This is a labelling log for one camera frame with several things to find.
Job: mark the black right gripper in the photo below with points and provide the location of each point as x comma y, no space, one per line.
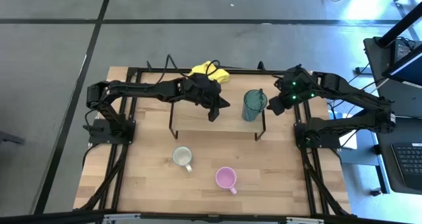
288,90

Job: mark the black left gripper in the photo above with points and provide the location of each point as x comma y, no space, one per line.
201,89

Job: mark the teal glass tumbler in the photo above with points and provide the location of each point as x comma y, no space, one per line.
252,105

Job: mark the white mug with red pattern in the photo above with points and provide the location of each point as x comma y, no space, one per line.
182,155

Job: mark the pink mug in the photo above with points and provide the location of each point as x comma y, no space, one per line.
225,178

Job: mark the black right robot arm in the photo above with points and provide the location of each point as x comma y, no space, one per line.
356,125

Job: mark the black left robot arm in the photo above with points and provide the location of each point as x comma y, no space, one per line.
138,87

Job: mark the wooden shelf with black legs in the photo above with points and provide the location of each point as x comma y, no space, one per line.
230,125

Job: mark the yellow cloth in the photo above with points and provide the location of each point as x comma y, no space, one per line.
221,75

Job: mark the white box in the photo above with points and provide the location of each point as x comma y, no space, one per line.
349,141

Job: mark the black floor box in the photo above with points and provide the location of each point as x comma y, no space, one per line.
362,71

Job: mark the dark grey desk with screen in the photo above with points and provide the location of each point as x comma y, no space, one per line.
382,72

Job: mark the small black floor caster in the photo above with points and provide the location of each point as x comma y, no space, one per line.
376,192

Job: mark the dark grey desk with keyboard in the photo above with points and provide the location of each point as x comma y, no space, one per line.
409,131

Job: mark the dark screen device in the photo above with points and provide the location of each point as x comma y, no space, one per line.
405,66

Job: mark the black keyboard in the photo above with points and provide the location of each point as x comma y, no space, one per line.
409,161

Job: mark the long black diagonal beam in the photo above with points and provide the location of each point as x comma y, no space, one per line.
399,26

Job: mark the grey chair base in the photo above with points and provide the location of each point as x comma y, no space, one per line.
10,138

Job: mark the black aluminium table frame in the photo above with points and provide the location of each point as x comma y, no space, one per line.
250,71

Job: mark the silver bottom rail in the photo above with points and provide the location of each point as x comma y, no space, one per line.
118,217

